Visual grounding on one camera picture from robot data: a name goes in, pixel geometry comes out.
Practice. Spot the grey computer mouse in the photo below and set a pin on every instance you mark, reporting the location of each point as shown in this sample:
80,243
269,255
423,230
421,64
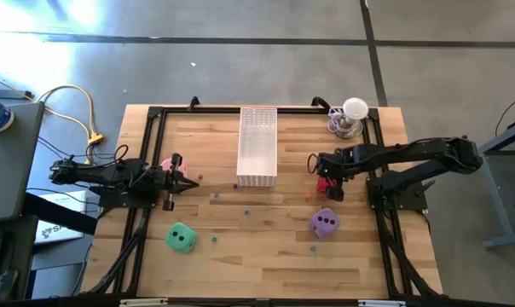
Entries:
4,285

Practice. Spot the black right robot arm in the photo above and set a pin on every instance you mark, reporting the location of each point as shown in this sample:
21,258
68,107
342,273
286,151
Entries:
428,155

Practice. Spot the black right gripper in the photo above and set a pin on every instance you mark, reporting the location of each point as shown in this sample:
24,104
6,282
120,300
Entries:
334,164

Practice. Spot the black aluminium table frame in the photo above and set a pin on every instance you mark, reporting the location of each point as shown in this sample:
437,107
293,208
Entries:
206,111

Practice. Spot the black desk crossbar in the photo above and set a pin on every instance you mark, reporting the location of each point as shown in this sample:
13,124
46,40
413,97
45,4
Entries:
61,215

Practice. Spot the grey-blue table frame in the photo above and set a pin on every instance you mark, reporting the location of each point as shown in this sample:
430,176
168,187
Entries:
502,213

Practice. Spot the white perforated basket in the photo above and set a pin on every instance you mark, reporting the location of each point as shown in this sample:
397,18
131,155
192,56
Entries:
257,145

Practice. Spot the white printed box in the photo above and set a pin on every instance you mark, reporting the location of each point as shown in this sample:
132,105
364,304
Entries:
55,233

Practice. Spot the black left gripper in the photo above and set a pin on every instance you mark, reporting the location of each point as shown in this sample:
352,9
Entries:
166,181

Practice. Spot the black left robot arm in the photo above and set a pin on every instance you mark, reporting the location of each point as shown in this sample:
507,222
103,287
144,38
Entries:
112,175

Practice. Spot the white mushroom table lamp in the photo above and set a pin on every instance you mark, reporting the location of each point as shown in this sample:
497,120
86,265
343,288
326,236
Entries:
355,108

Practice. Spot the large green foam die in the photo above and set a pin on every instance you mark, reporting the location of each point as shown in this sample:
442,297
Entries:
171,239

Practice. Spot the large pink foam die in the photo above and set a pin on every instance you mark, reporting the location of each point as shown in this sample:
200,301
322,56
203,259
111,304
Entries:
167,165

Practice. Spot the grey side desk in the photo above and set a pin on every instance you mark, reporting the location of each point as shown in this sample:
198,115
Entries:
10,170

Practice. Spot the white front bracket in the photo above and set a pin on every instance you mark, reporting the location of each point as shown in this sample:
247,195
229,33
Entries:
381,303
144,302

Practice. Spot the large red foam die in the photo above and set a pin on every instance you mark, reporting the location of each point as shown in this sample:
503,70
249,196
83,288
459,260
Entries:
322,186

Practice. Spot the large purple foam die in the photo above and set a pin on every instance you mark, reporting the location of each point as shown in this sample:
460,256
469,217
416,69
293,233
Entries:
319,229

